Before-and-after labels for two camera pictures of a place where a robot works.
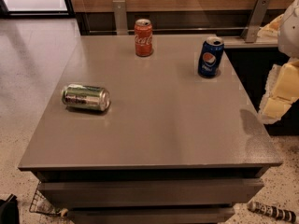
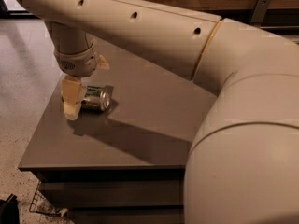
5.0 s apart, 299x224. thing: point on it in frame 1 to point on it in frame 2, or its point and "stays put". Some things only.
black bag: (9, 210) stays put
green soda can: (89, 97) stays put
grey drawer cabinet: (173, 147) stays put
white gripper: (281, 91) to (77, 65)
